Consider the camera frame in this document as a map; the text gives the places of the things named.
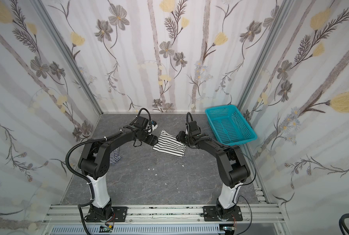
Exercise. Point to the green circuit board left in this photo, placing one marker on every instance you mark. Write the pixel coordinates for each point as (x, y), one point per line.
(106, 229)

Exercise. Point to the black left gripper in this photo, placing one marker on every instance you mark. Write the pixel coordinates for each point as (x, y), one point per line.
(150, 139)

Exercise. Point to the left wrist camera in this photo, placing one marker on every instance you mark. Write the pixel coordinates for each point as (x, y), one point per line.
(152, 126)

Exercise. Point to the aluminium corner post left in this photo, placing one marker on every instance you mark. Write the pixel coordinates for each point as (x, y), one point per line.
(65, 51)

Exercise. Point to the green circuit board right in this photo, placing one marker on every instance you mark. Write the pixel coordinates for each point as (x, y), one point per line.
(228, 230)

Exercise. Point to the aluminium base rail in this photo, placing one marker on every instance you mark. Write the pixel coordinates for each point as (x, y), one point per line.
(192, 214)

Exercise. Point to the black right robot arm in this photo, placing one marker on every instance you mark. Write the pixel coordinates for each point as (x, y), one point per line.
(232, 167)

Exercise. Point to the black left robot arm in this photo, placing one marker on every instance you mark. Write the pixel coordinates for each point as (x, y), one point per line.
(94, 164)

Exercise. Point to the black white striped tank top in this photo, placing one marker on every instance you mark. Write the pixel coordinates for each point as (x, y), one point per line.
(168, 144)

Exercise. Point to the blue white striped tank top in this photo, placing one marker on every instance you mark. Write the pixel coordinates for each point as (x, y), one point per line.
(114, 156)

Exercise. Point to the aluminium corner post right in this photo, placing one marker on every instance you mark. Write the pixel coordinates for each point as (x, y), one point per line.
(268, 45)

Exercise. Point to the green circuit board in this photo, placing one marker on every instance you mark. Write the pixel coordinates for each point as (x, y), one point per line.
(228, 230)
(106, 229)

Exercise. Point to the white slotted cable duct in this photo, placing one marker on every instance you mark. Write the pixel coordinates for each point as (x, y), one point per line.
(160, 229)

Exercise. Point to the teal plastic basket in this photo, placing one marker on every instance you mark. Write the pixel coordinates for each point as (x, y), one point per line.
(229, 125)

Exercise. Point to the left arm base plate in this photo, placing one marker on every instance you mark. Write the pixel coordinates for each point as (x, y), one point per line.
(118, 213)

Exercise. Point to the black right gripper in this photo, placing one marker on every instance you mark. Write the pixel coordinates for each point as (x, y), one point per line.
(183, 137)

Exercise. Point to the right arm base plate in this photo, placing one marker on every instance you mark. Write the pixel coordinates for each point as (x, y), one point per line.
(218, 214)

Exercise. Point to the aluminium corner post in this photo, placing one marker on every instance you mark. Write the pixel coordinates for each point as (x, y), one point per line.
(268, 45)
(65, 51)

